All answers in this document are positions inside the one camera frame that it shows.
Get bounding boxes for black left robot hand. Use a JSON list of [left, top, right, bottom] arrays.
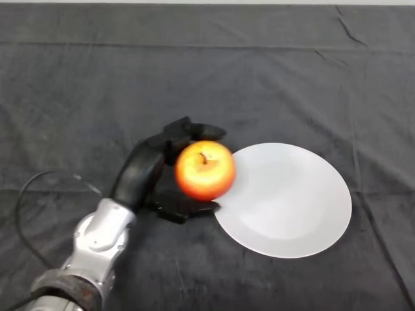
[[110, 116, 228, 225]]

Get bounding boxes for red yellow apple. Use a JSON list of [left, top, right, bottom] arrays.
[[174, 140, 237, 202]]

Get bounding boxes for white round plate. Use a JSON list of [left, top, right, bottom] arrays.
[[214, 143, 353, 259]]

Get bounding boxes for black cloth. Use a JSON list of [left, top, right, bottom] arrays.
[[0, 2, 415, 311]]

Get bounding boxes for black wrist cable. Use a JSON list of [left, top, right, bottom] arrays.
[[14, 170, 104, 271]]

